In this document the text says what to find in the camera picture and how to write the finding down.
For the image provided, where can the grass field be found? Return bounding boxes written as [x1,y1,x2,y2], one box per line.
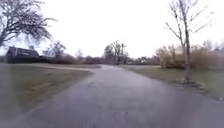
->
[0,62,102,124]

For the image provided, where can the large bare tree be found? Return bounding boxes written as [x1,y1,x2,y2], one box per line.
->
[0,0,58,48]

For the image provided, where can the brown bushes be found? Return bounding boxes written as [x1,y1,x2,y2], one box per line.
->
[155,44,224,71]

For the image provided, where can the dark building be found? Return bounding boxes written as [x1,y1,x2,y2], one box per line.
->
[4,46,41,64]

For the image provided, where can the bare thin tree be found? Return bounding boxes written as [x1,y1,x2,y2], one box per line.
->
[164,0,214,83]

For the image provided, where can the low dark hedge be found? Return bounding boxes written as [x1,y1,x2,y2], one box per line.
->
[39,54,105,65]

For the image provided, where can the cluster of distant trees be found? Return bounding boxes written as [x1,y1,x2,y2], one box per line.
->
[103,40,129,66]

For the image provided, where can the grass verge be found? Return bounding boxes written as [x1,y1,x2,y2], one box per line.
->
[117,64,224,100]

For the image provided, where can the grey asphalt path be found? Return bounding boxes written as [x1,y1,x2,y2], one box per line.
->
[6,64,224,128]

